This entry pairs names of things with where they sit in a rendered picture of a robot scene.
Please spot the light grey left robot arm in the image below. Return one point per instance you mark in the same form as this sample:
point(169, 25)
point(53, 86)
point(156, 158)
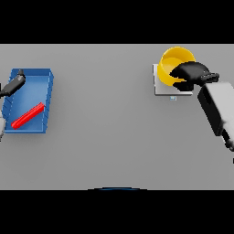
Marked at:
point(1, 126)

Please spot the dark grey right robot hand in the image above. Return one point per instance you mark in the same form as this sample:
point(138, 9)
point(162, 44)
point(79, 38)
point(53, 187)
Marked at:
point(190, 72)

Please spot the red beaker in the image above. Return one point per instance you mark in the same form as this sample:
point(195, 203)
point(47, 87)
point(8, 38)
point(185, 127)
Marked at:
point(28, 115)

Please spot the yellow bowl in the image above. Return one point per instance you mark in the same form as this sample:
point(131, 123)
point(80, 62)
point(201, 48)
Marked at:
point(173, 62)

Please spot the pale square measuring scale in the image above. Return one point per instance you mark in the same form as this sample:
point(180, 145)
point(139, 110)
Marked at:
point(166, 88)

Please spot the blue tray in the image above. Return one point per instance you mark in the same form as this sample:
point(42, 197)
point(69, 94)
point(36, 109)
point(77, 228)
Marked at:
point(33, 91)

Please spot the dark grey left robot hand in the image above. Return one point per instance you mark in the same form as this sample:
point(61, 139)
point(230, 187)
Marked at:
point(13, 84)

